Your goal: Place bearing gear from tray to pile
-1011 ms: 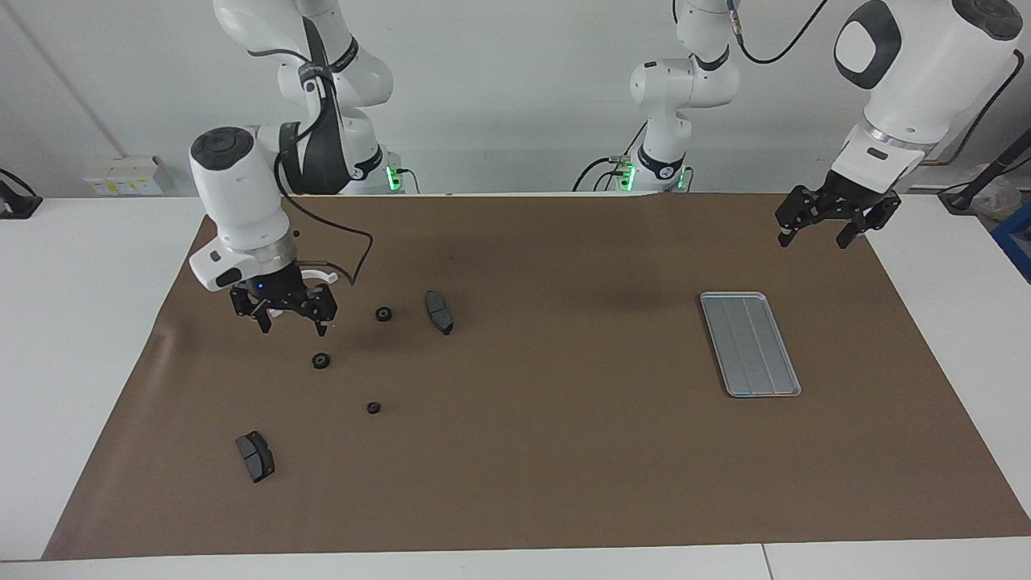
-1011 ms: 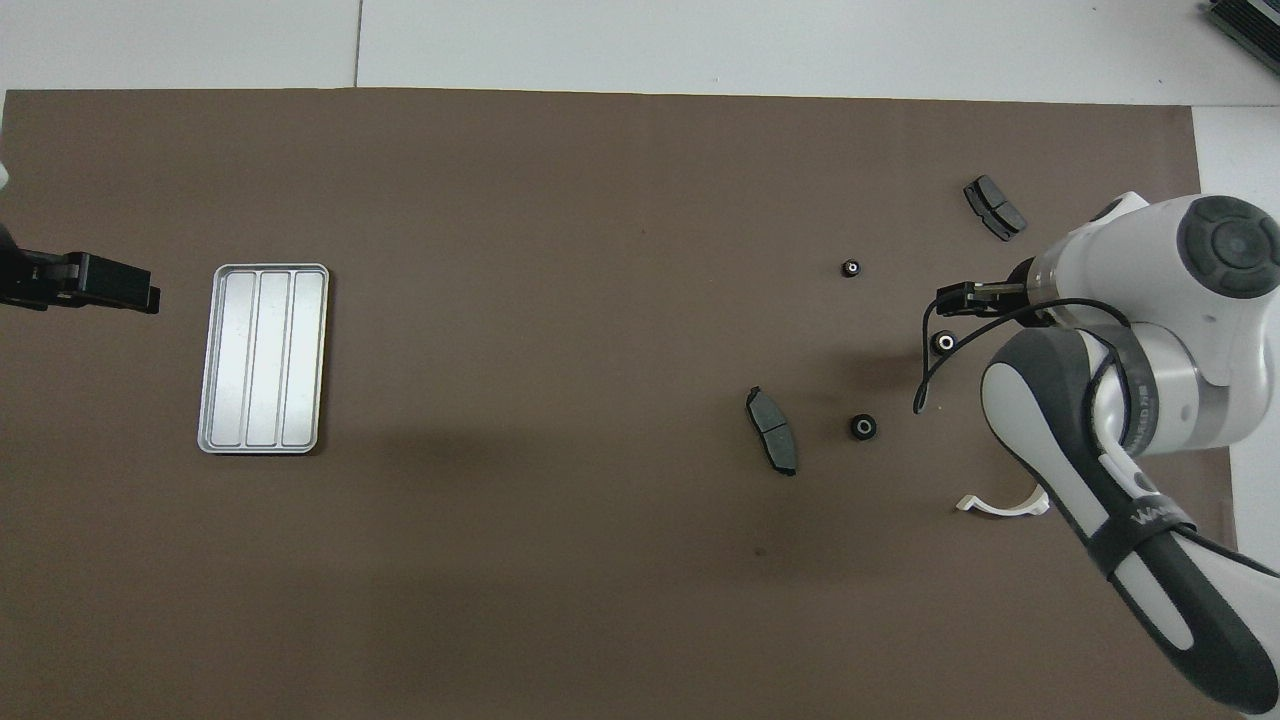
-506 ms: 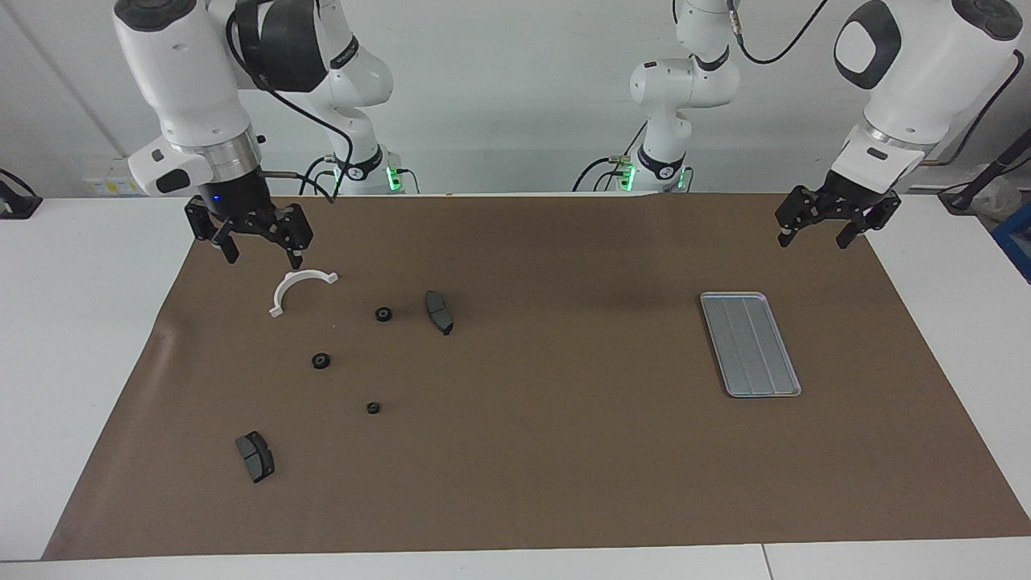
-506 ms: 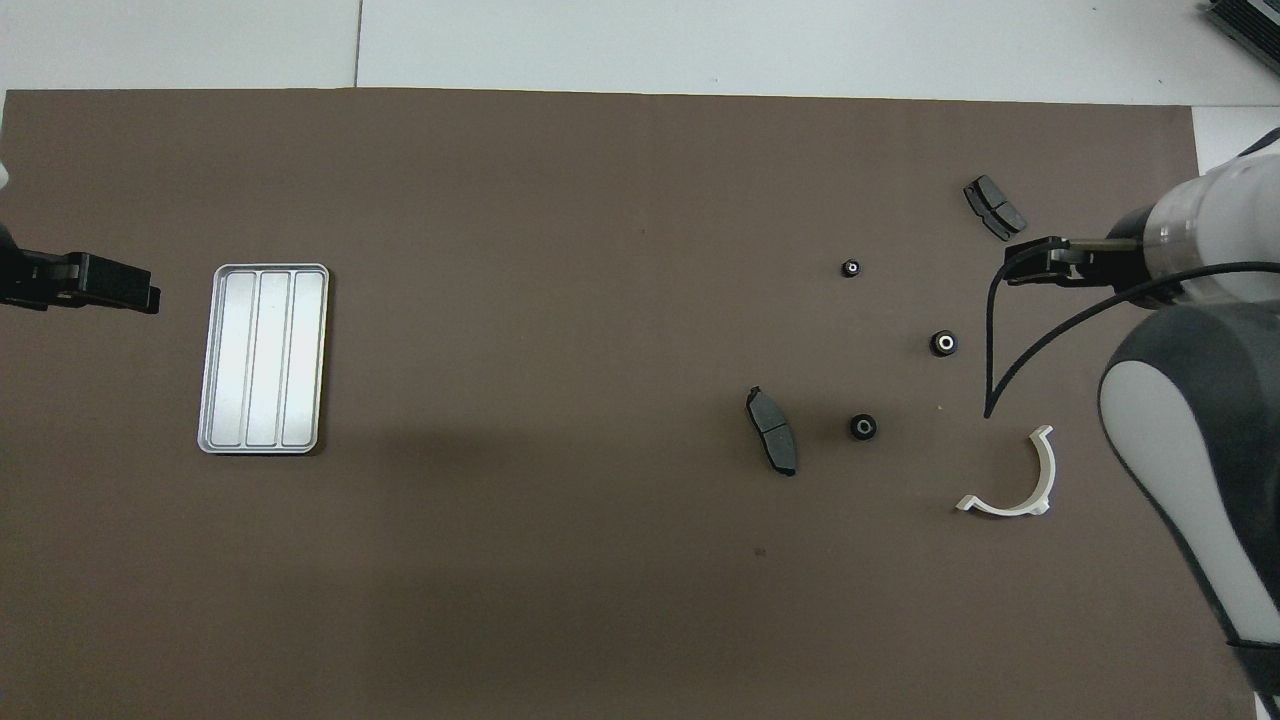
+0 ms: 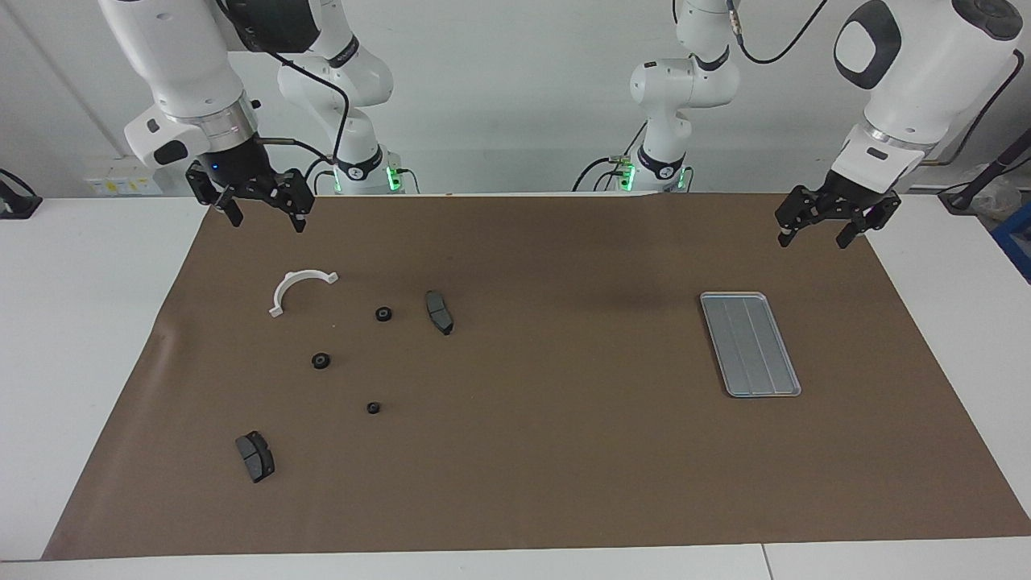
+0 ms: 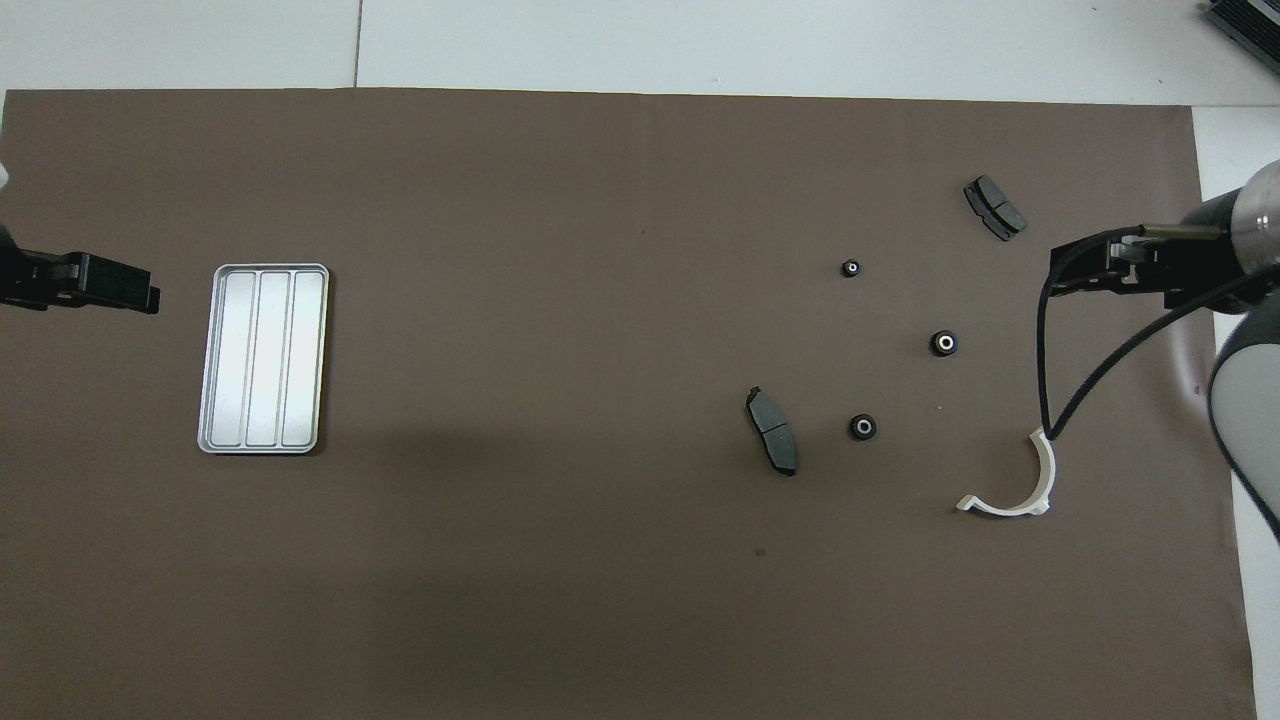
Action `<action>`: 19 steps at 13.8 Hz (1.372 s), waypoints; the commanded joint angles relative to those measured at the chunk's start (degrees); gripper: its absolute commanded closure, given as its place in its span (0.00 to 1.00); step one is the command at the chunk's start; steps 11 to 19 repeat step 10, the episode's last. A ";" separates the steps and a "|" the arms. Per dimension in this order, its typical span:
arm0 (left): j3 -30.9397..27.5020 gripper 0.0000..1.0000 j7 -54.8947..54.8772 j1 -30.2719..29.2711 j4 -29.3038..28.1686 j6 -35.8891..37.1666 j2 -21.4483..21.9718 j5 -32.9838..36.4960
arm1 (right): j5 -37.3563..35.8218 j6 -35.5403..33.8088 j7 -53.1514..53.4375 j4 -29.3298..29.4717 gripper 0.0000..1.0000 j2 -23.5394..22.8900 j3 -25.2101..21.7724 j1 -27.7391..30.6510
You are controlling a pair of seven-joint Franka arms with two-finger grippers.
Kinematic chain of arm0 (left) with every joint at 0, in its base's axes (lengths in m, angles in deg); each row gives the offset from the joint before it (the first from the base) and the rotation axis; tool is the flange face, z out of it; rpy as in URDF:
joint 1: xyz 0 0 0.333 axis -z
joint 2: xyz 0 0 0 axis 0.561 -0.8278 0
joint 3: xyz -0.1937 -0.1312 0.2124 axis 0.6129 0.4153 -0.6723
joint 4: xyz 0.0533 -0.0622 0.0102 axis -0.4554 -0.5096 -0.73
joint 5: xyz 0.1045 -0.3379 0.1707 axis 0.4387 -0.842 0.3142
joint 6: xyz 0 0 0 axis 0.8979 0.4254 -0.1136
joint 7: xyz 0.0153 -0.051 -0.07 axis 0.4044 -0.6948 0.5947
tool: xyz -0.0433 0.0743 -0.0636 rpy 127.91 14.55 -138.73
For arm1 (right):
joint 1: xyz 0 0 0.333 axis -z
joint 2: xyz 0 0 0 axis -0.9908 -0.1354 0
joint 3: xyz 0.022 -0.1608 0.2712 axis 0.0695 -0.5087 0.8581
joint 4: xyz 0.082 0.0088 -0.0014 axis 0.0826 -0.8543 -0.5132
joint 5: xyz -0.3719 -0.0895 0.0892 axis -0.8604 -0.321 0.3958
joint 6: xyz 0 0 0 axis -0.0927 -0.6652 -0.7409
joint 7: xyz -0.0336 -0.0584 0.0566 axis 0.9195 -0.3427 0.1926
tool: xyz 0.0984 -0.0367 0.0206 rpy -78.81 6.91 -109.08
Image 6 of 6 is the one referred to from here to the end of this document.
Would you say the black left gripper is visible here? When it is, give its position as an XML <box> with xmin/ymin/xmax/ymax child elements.
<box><xmin>0</xmin><ymin>225</ymin><xmax>162</xmax><ymax>315</ymax></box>

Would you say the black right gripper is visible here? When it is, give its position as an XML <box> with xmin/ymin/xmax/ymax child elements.
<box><xmin>1050</xmin><ymin>192</ymin><xmax>1246</xmax><ymax>313</ymax></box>

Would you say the silver ribbed metal tray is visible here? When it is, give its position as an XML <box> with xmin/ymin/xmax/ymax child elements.
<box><xmin>197</xmin><ymin>263</ymin><xmax>330</xmax><ymax>456</ymax></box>

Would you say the short grey brake pad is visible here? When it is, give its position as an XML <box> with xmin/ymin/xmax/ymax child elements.
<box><xmin>963</xmin><ymin>175</ymin><xmax>1028</xmax><ymax>243</ymax></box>

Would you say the grey ribbed device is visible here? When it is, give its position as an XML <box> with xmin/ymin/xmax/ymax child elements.
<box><xmin>1203</xmin><ymin>0</ymin><xmax>1280</xmax><ymax>63</ymax></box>

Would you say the long grey brake pad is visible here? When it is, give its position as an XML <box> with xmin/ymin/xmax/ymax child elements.
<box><xmin>745</xmin><ymin>385</ymin><xmax>799</xmax><ymax>478</ymax></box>

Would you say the brown table mat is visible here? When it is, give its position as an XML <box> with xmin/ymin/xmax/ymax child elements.
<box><xmin>0</xmin><ymin>88</ymin><xmax>1260</xmax><ymax>720</ymax></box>

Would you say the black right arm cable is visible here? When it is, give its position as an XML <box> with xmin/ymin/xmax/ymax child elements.
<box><xmin>1038</xmin><ymin>225</ymin><xmax>1280</xmax><ymax>441</ymax></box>

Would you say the white curved plastic bracket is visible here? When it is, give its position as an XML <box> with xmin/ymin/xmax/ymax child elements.
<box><xmin>956</xmin><ymin>426</ymin><xmax>1058</xmax><ymax>518</ymax></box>

